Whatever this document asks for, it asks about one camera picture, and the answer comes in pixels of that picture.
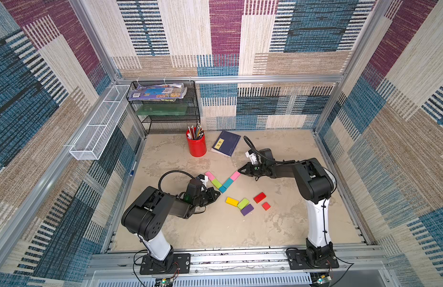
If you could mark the red ribbed pencil cup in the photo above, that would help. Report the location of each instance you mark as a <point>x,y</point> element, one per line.
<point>197,147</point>

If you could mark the purple block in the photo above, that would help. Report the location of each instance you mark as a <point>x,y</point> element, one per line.
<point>247,209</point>

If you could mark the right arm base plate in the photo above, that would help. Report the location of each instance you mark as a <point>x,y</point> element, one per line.
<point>309,258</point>

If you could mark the light green long block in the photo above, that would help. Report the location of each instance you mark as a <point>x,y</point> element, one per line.
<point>216,183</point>

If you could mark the red long block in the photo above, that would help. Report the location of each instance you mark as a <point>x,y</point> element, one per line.
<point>259,197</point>

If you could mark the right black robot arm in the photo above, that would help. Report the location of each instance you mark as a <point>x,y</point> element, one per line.
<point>314,182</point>

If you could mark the yellow block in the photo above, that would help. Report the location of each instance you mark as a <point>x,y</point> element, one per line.
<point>232,201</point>

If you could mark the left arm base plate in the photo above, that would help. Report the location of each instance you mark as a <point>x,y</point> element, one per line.
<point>173,263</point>

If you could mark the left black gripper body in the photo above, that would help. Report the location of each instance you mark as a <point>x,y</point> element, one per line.
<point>205,199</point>

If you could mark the black mesh shelf rack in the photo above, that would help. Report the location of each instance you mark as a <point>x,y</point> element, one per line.
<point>169,124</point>

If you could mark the dark blue notebook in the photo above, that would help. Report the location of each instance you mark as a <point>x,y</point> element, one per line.
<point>226,143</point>

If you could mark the green folder in rack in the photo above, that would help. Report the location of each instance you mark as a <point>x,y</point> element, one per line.
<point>162,110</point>

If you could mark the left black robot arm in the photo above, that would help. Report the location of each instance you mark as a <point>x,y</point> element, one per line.
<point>145,217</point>

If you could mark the blue pen by wall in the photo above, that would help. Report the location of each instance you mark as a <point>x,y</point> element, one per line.
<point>133,169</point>

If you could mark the white wire wall basket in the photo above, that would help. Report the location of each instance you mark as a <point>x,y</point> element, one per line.
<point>92,141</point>

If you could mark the small red cube block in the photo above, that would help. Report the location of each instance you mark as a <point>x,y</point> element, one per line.
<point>266,206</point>

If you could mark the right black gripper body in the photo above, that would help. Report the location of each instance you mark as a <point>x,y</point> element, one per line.
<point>250,168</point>

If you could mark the colourful magazine on rack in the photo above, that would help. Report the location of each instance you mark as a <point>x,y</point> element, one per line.
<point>158,93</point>

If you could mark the pencils in cup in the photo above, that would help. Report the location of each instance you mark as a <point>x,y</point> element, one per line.
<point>195,132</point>

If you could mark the small teal cube block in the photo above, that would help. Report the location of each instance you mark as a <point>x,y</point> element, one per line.
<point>222,189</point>

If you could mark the pink long block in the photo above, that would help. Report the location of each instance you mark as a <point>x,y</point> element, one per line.
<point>210,176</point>

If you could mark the teal long block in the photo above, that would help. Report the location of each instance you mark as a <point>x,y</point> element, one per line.
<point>228,183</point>

